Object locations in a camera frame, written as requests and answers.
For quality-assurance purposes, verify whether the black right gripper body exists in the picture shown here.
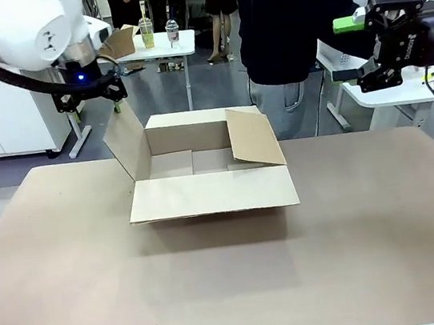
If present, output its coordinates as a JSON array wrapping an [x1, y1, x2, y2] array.
[[392, 13, 434, 75]]

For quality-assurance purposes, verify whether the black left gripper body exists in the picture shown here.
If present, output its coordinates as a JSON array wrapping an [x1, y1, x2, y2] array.
[[58, 50, 112, 105]]

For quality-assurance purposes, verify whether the large brown cardboard box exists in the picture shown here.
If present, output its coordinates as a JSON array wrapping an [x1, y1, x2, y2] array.
[[97, 76, 301, 231]]

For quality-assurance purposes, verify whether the person's left forearm dark sleeve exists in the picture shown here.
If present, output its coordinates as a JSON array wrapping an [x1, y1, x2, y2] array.
[[312, 2, 382, 73]]

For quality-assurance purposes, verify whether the small open cardboard box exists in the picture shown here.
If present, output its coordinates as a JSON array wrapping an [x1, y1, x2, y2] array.
[[94, 22, 145, 63]]

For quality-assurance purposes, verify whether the white desk with perforated panel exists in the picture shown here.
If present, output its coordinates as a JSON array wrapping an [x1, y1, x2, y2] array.
[[311, 23, 434, 141]]

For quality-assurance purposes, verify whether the plastic cup yellow drink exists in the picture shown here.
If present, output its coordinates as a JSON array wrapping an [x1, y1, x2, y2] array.
[[135, 0, 158, 51]]

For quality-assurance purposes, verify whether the white folding table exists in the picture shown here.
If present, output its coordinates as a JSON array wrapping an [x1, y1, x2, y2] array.
[[114, 26, 207, 120]]

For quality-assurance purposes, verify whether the clear domed plastic cup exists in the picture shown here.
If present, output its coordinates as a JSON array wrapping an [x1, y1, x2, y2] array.
[[163, 18, 183, 51]]

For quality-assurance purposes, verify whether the background person black outfit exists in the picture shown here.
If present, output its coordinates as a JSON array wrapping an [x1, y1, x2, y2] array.
[[102, 0, 139, 32]]

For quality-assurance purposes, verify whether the person in dark sweater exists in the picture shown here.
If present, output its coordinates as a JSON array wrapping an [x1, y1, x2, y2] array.
[[232, 0, 391, 146]]

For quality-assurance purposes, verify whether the background person plaid shirt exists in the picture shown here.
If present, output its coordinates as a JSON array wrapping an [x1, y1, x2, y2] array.
[[147, 0, 191, 35]]

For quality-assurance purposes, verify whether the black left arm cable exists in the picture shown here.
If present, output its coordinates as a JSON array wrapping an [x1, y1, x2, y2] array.
[[0, 6, 122, 111]]

